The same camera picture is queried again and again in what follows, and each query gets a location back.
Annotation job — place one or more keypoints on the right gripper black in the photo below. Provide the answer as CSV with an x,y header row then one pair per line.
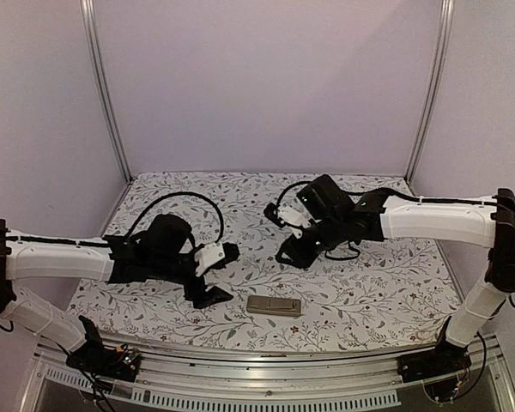
x,y
300,257

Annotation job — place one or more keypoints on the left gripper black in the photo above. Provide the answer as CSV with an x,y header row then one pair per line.
x,y
207,299

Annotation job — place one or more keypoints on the white remote control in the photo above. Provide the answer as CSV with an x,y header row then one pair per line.
x,y
258,304

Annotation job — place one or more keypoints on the remote battery cover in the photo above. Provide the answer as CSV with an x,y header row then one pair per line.
x,y
280,305

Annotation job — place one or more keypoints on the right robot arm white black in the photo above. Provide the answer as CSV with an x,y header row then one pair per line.
x,y
334,216

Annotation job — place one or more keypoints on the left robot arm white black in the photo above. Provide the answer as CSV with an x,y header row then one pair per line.
x,y
165,251

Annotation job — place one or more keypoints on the floral patterned table mat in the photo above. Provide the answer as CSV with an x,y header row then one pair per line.
x,y
395,294

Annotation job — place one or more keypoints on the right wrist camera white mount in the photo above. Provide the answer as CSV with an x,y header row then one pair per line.
x,y
287,217

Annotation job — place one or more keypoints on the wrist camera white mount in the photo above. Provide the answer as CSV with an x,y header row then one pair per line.
x,y
214,256
287,217

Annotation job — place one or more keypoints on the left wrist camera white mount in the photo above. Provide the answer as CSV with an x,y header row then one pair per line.
x,y
214,256

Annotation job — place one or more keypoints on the aluminium front rail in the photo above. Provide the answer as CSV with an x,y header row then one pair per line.
x,y
176,377

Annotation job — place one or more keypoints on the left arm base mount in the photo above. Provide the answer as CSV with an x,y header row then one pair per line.
x,y
120,363

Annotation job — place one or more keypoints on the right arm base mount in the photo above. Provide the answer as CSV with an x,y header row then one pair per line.
x,y
443,358

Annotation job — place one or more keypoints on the right aluminium frame post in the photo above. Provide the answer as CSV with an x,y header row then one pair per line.
x,y
434,82

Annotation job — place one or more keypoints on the aluminium frame post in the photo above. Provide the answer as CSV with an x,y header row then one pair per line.
x,y
89,22
434,82

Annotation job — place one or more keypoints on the left aluminium frame post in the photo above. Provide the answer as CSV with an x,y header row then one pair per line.
x,y
89,22

